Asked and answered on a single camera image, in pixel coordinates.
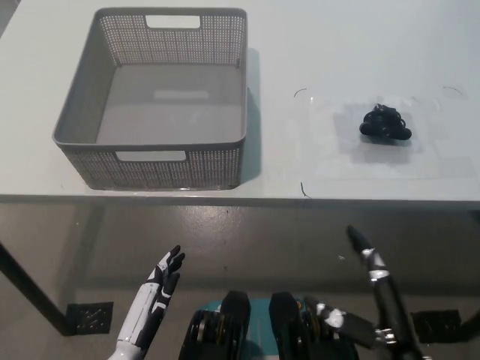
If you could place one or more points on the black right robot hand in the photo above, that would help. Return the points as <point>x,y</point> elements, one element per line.
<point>393,311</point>

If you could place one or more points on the grey perforated plastic basket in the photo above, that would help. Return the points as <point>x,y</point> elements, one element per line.
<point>210,168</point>

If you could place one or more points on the black floor plate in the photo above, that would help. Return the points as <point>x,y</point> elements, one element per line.
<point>437,324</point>
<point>92,317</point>

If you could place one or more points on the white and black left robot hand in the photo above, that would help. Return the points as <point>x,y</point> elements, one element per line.
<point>150,300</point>

